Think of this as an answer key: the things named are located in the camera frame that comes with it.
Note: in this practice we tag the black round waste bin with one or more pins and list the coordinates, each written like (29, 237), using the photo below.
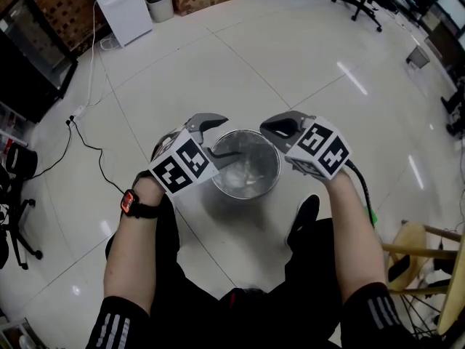
(22, 160)

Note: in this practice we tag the green floor tape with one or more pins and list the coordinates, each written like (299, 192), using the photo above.
(373, 217)

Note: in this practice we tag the person's left black shoe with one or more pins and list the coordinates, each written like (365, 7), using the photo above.
(170, 213)

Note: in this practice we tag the steel trash bin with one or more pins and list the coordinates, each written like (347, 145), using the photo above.
(247, 195)

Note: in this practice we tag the person's left forearm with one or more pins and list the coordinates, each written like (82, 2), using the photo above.
(127, 260)

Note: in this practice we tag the white power strip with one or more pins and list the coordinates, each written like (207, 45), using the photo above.
(80, 112)

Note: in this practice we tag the white water dispenser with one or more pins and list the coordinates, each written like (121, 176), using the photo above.
(120, 9)

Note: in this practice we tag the black wristwatch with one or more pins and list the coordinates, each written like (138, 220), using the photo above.
(145, 211)

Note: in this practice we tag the clear plastic bin liner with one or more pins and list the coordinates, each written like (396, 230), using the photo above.
(258, 158)

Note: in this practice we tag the person's right forearm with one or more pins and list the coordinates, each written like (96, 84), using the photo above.
(356, 242)

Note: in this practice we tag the person's black shoe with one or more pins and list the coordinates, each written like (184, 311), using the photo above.
(305, 216)
(170, 213)

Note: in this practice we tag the person's black striped shirt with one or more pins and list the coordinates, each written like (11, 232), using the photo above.
(109, 329)

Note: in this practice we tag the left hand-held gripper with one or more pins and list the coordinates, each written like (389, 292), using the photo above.
(181, 165)

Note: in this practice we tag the small white waste bin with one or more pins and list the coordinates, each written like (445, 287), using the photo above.
(160, 7)

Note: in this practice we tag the person's right black shoe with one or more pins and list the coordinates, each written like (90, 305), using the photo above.
(305, 216)

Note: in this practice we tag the black glass-door fridge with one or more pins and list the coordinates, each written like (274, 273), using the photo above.
(29, 71)

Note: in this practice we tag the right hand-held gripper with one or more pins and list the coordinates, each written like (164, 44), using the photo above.
(319, 147)

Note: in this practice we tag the person's black trousers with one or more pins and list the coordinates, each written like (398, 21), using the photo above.
(196, 304)

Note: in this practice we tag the black phone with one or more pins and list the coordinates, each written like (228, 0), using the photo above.
(399, 267)

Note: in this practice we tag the gray storage cart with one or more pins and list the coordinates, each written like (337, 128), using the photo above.
(18, 334)

